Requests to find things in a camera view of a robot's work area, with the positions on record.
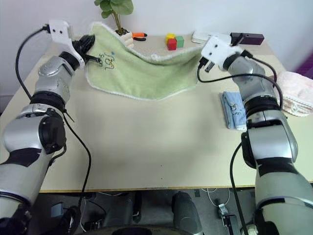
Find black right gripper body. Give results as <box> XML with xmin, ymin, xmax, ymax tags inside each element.
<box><xmin>199</xmin><ymin>57</ymin><xmax>212</xmax><ymax>69</ymax></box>

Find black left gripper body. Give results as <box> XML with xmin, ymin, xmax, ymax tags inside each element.
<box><xmin>71</xmin><ymin>36</ymin><xmax>92</xmax><ymax>61</ymax></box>

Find green towel with embroidery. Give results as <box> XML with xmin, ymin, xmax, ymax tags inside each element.
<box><xmin>84</xmin><ymin>22</ymin><xmax>205</xmax><ymax>101</ymax></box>

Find blue folded towel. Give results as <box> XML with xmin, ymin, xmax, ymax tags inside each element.
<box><xmin>221</xmin><ymin>91</ymin><xmax>248</xmax><ymax>131</ymax></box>

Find pink folded towel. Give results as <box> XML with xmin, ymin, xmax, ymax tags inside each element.
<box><xmin>277</xmin><ymin>70</ymin><xmax>313</xmax><ymax>118</ymax></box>

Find flat white box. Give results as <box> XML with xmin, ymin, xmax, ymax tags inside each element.
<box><xmin>191</xmin><ymin>30</ymin><xmax>232</xmax><ymax>45</ymax></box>

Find green plant in white pot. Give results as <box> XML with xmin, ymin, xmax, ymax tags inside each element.
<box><xmin>94</xmin><ymin>0</ymin><xmax>135</xmax><ymax>48</ymax></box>

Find dark purple rectangular box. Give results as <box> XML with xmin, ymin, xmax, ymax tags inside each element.
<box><xmin>230</xmin><ymin>32</ymin><xmax>265</xmax><ymax>46</ymax></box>

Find dark rounded shape under table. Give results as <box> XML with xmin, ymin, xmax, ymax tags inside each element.
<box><xmin>172</xmin><ymin>191</ymin><xmax>204</xmax><ymax>235</ymax></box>

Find dark grey housing under table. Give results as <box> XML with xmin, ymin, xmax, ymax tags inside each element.
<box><xmin>95</xmin><ymin>190</ymin><xmax>143</xmax><ymax>224</ymax></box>

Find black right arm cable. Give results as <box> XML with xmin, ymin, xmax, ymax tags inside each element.
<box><xmin>196</xmin><ymin>50</ymin><xmax>285</xmax><ymax>114</ymax></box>

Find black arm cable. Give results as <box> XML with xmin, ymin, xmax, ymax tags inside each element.
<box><xmin>196</xmin><ymin>50</ymin><xmax>285</xmax><ymax>114</ymax></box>
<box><xmin>15</xmin><ymin>24</ymin><xmax>92</xmax><ymax>204</ymax></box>

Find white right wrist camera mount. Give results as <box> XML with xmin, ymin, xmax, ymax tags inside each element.
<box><xmin>201</xmin><ymin>35</ymin><xmax>243</xmax><ymax>72</ymax></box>

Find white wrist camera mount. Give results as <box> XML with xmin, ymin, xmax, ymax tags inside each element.
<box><xmin>201</xmin><ymin>35</ymin><xmax>243</xmax><ymax>72</ymax></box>
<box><xmin>47</xmin><ymin>20</ymin><xmax>86</xmax><ymax>67</ymax></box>

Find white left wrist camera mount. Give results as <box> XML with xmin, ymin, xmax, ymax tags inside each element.
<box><xmin>47</xmin><ymin>20</ymin><xmax>86</xmax><ymax>67</ymax></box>

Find orange handled pliers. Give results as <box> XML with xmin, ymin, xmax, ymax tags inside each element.
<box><xmin>131</xmin><ymin>32</ymin><xmax>148</xmax><ymax>42</ymax></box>

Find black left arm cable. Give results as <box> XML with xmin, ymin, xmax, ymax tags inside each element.
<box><xmin>15</xmin><ymin>24</ymin><xmax>92</xmax><ymax>204</ymax></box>

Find thin white cable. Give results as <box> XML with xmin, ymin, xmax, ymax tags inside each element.
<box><xmin>206</xmin><ymin>188</ymin><xmax>232</xmax><ymax>212</ymax></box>

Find silver metal bracket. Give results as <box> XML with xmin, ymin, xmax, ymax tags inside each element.
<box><xmin>218</xmin><ymin>203</ymin><xmax>229</xmax><ymax>221</ymax></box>

